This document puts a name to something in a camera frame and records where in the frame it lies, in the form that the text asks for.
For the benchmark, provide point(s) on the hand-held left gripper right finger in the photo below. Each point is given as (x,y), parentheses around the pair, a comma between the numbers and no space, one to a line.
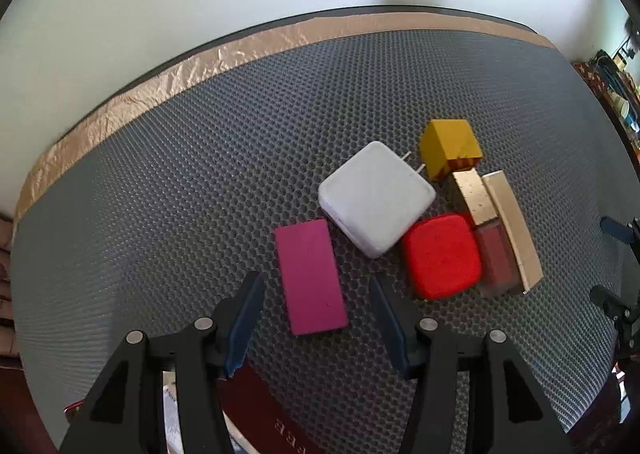
(395,334)

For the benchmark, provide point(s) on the pink rectangular block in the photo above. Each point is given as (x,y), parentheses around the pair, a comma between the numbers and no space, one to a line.
(310,279)

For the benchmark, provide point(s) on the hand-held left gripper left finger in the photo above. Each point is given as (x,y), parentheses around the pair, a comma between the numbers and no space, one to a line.
(245,329)

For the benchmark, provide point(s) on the red tin box gold inside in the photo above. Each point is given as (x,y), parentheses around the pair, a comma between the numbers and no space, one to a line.
(260,409)

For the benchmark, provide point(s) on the red rounded square box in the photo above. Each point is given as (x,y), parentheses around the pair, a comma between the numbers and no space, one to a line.
(440,254)

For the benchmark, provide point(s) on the yellow cube box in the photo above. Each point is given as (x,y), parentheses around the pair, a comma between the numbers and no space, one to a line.
(447,141)

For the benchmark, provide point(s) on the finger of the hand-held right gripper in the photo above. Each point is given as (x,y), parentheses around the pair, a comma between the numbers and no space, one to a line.
(612,306)
(616,228)

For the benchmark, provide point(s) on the cream gold lipstick box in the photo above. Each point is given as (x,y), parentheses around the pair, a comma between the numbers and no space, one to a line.
(515,229)

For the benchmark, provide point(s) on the red floral cloth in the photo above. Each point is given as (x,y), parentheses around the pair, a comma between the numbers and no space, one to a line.
(592,76)

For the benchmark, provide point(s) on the gold satin cloth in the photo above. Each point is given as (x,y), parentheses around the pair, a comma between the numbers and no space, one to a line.
(150,83)

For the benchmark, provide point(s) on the beige printed curtain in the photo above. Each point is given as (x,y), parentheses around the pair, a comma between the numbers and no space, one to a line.
(6,284)

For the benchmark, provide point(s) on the lip gloss tube gold cap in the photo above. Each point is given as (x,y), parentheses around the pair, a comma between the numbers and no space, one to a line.
(492,259)

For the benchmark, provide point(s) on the grey honeycomb mat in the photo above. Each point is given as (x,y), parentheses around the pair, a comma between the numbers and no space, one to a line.
(200,158)

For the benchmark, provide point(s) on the white charger plug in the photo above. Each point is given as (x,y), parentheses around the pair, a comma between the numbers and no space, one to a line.
(375,199)

